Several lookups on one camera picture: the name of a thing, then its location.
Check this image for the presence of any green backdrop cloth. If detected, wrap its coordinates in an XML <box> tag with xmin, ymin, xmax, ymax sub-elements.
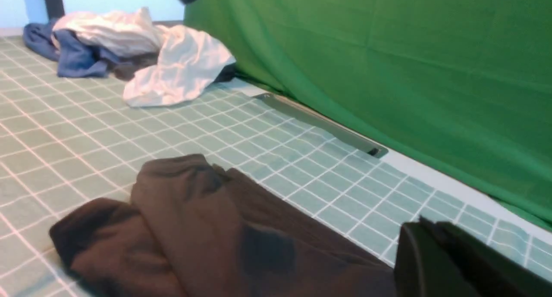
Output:
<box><xmin>185</xmin><ymin>0</ymin><xmax>552</xmax><ymax>229</ymax></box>

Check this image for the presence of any blue crumpled garment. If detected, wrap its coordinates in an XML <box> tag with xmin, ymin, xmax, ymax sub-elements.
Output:
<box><xmin>22</xmin><ymin>19</ymin><xmax>122</xmax><ymax>78</ymax></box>

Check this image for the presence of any black vertical post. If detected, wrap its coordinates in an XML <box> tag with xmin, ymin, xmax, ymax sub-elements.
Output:
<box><xmin>44</xmin><ymin>0</ymin><xmax>65</xmax><ymax>19</ymax></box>

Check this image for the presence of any white crumpled garment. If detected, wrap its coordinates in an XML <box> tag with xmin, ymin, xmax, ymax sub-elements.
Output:
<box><xmin>53</xmin><ymin>7</ymin><xmax>236</xmax><ymax>108</ymax></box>

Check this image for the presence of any dark gray long-sleeve top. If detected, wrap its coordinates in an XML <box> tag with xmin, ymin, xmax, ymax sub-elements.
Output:
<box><xmin>49</xmin><ymin>154</ymin><xmax>397</xmax><ymax>297</ymax></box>

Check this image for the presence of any green checkered table mat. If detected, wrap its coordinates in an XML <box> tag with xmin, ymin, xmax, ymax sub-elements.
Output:
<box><xmin>0</xmin><ymin>37</ymin><xmax>551</xmax><ymax>297</ymax></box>

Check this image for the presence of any gray metal cable tray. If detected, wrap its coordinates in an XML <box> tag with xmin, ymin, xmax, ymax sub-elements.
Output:
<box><xmin>254</xmin><ymin>93</ymin><xmax>389</xmax><ymax>158</ymax></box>

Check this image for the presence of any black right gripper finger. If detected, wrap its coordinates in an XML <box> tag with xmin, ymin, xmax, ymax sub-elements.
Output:
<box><xmin>394</xmin><ymin>218</ymin><xmax>552</xmax><ymax>297</ymax></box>

